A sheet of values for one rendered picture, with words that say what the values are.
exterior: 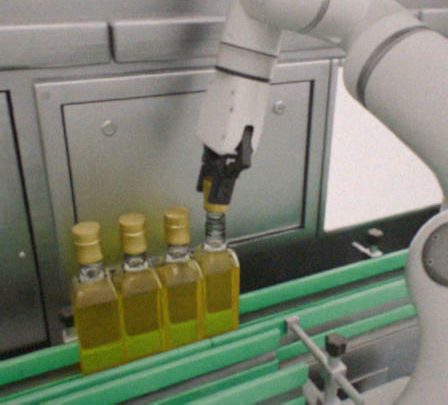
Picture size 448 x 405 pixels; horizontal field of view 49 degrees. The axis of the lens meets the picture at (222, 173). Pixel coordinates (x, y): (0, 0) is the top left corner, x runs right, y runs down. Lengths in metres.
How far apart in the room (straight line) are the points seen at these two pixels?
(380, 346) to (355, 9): 0.58
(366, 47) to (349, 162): 0.53
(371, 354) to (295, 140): 0.39
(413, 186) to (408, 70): 0.69
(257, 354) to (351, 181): 0.38
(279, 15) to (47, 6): 0.32
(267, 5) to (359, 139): 0.46
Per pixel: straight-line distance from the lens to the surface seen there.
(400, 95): 0.41
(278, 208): 0.90
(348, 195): 0.97
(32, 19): 0.71
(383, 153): 0.99
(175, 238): 0.65
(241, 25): 0.60
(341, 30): 0.58
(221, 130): 0.61
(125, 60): 0.72
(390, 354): 0.97
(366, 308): 0.88
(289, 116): 0.84
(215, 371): 0.76
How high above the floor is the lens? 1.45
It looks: 22 degrees down
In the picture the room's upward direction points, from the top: straight up
